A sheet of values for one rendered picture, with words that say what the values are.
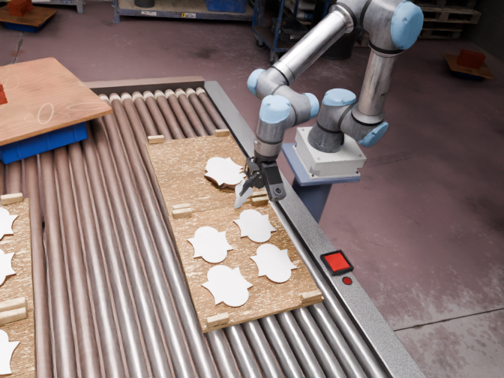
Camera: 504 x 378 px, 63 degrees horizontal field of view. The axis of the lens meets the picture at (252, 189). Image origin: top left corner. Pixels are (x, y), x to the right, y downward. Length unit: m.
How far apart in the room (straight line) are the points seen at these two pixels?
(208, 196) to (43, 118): 0.63
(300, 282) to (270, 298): 0.11
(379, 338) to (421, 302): 1.43
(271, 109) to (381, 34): 0.43
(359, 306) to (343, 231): 1.57
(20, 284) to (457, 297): 2.29
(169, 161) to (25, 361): 0.80
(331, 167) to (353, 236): 1.17
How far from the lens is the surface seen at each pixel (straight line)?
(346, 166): 1.71
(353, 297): 1.27
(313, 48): 1.27
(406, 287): 2.65
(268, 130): 1.08
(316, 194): 1.80
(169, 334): 1.11
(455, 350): 2.55
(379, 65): 1.38
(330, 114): 1.60
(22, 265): 1.27
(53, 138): 1.64
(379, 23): 1.31
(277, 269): 1.22
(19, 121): 1.62
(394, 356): 1.21
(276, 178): 1.14
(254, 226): 1.31
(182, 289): 1.18
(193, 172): 1.50
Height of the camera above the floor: 1.88
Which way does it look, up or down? 40 degrees down
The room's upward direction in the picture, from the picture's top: 10 degrees clockwise
